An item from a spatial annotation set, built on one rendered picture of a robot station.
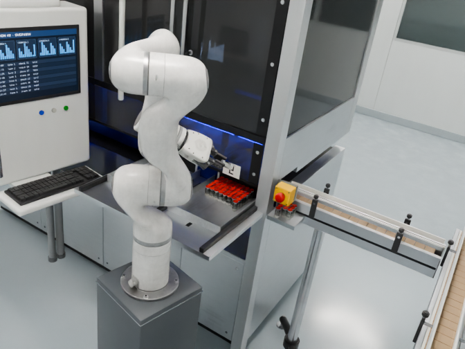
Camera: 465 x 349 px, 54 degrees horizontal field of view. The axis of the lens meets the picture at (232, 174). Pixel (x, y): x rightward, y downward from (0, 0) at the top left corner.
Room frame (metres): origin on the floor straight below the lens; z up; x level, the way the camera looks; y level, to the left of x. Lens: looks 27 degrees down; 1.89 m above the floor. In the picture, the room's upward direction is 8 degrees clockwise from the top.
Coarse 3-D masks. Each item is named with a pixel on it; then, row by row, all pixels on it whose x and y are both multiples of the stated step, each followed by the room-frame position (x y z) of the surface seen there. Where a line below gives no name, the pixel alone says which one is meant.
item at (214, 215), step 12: (192, 192) 1.74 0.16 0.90; (204, 192) 1.78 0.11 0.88; (192, 204) 1.66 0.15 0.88; (204, 204) 1.67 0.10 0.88; (216, 204) 1.69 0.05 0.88; (252, 204) 1.69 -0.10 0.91; (192, 216) 1.53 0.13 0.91; (204, 216) 1.58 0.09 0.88; (216, 216) 1.59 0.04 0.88; (228, 216) 1.61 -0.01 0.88; (216, 228) 1.48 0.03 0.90
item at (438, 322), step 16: (448, 240) 1.47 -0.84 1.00; (464, 240) 1.60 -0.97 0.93; (448, 256) 1.46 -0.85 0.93; (464, 256) 1.48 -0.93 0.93; (448, 272) 1.36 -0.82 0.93; (464, 272) 1.38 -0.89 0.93; (448, 288) 1.22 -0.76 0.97; (464, 288) 1.28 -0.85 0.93; (432, 304) 1.17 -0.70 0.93; (448, 304) 1.19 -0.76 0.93; (464, 304) 1.15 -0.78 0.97; (432, 320) 1.10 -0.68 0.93; (448, 320) 1.11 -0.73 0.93; (464, 320) 1.12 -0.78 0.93; (416, 336) 1.04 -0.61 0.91; (432, 336) 0.99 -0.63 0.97; (448, 336) 1.04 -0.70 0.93; (464, 336) 1.05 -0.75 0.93
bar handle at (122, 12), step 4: (120, 0) 1.98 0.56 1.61; (124, 0) 1.98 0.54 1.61; (120, 4) 1.98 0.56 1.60; (124, 4) 1.98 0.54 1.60; (120, 8) 1.98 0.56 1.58; (124, 8) 1.98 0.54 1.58; (120, 12) 1.98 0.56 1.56; (124, 12) 1.98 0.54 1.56; (120, 16) 1.98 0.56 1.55; (124, 16) 1.98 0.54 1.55; (120, 20) 1.98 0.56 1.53; (124, 20) 1.98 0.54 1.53; (120, 24) 1.98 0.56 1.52; (124, 24) 1.98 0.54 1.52; (120, 28) 1.98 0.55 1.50; (124, 28) 1.98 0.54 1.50; (120, 32) 1.98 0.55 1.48; (124, 32) 1.98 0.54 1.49; (120, 36) 1.98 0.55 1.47; (124, 36) 1.99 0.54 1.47; (120, 40) 1.98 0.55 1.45; (124, 40) 1.99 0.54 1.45; (120, 44) 1.98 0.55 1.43; (124, 44) 1.99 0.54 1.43; (120, 92) 1.98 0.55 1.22; (124, 92) 2.00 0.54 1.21; (120, 96) 1.98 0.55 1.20
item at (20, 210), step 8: (40, 176) 1.86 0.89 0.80; (8, 184) 1.77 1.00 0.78; (16, 184) 1.75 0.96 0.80; (0, 192) 1.67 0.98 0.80; (64, 192) 1.74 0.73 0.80; (72, 192) 1.75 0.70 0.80; (0, 200) 1.64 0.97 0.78; (8, 200) 1.61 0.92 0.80; (40, 200) 1.65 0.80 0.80; (48, 200) 1.66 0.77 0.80; (56, 200) 1.68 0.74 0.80; (64, 200) 1.71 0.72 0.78; (16, 208) 1.56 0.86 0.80; (24, 208) 1.57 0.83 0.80; (32, 208) 1.59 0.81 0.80; (40, 208) 1.62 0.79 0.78
